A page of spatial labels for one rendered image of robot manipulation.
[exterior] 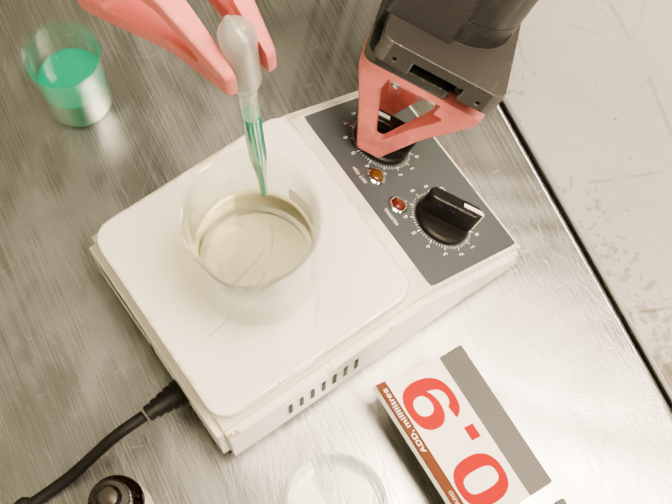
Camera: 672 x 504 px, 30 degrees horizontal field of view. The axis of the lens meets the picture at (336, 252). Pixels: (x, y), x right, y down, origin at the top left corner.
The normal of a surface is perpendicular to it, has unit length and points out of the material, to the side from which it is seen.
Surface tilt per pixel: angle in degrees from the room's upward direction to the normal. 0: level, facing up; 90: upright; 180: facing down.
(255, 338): 0
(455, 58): 29
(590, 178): 0
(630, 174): 0
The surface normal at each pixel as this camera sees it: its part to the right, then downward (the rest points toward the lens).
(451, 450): 0.56, -0.55
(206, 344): 0.02, -0.31
